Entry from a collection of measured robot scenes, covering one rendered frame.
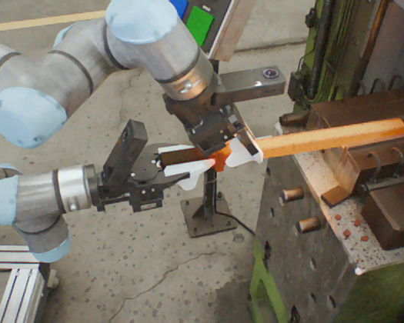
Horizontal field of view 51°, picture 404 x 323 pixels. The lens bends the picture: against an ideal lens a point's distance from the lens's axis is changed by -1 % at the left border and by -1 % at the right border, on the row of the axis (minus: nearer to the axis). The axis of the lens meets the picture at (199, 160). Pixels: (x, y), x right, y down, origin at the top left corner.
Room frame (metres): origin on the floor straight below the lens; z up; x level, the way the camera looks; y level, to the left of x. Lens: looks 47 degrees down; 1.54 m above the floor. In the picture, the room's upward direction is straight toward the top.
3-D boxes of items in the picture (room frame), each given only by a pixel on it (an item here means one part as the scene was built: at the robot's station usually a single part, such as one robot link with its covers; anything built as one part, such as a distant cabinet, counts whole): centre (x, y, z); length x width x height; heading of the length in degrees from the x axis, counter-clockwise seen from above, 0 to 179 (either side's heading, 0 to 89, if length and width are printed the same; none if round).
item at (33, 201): (0.42, 0.28, 0.99); 0.11 x 0.08 x 0.09; 105
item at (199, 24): (0.95, 0.00, 1.01); 0.07 x 0.05 x 0.07; 39
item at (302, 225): (0.46, -0.21, 0.87); 0.04 x 0.03 x 0.03; 104
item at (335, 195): (0.49, -0.25, 0.92); 0.04 x 0.03 x 0.01; 121
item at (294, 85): (0.98, -0.28, 0.80); 0.06 x 0.03 x 0.14; 14
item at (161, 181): (0.46, 0.06, 1.01); 0.09 x 0.05 x 0.02; 102
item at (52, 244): (0.43, 0.29, 0.90); 0.11 x 0.08 x 0.11; 45
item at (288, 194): (0.53, -0.19, 0.87); 0.04 x 0.03 x 0.03; 104
